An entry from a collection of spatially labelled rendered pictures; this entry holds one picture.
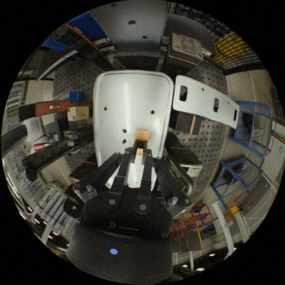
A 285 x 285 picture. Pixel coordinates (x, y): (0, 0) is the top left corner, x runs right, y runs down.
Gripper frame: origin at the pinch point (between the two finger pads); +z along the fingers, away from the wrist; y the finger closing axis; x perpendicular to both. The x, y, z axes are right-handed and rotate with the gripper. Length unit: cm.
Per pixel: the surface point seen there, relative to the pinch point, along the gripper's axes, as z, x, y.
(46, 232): -238, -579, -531
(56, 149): -6.6, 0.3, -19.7
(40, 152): -11.3, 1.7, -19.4
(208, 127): 35, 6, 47
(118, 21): -7.3, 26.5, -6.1
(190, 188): -6.9, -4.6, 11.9
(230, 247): -150, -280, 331
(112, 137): 4.7, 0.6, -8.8
